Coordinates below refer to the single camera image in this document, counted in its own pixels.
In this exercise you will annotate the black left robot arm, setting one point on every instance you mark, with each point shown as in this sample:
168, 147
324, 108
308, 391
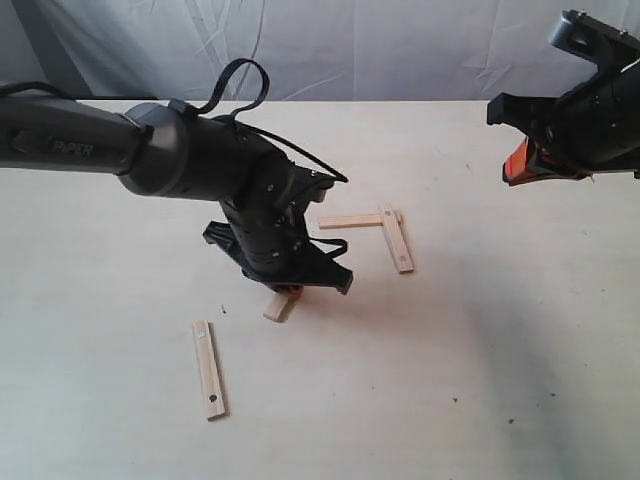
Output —
173, 151

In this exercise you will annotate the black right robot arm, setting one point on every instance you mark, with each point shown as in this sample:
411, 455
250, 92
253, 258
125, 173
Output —
592, 128

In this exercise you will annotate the white backdrop cloth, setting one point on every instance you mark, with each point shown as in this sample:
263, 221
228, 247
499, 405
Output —
312, 50

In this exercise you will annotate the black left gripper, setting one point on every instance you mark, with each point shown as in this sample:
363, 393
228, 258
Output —
266, 233

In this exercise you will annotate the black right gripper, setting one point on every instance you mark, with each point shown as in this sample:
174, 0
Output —
589, 134

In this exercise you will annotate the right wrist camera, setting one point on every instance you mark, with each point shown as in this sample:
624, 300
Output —
609, 49

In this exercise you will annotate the wooden stick with holes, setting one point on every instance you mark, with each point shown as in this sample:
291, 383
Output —
392, 225
213, 390

